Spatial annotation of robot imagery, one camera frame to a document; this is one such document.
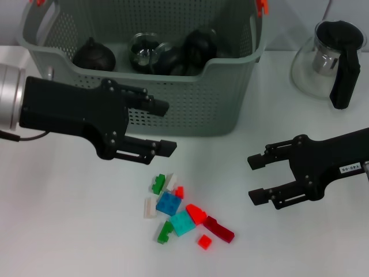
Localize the cyan toy brick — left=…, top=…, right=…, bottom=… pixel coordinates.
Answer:
left=169, top=209, right=197, bottom=237

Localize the grey-green perforated storage bin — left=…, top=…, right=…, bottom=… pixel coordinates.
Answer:
left=16, top=0, right=269, bottom=138

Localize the blue toy brick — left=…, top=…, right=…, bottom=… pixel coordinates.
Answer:
left=155, top=191, right=183, bottom=216

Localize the green toy brick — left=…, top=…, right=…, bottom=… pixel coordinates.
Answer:
left=157, top=220, right=175, bottom=245
left=151, top=174, right=167, bottom=196

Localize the orange bin rim piece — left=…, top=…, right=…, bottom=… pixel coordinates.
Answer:
left=255, top=0, right=270, bottom=17

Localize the white toy brick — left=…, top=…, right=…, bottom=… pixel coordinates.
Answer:
left=143, top=196, right=157, bottom=219
left=164, top=173, right=179, bottom=192

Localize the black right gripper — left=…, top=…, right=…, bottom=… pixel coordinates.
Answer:
left=247, top=126, right=369, bottom=211

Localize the red sloped toy brick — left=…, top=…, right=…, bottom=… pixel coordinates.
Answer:
left=186, top=203, right=208, bottom=226

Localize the dark red toy brick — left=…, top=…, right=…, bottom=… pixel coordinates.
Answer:
left=203, top=215, right=235, bottom=244

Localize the glass teapot black handle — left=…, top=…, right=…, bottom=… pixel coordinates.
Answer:
left=290, top=20, right=367, bottom=110

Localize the red square toy brick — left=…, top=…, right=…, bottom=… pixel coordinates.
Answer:
left=197, top=234, right=213, bottom=249

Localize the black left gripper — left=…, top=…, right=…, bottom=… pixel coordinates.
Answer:
left=19, top=76, right=178, bottom=166

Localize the black round teapot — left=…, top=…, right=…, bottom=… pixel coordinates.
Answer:
left=71, top=36, right=117, bottom=72

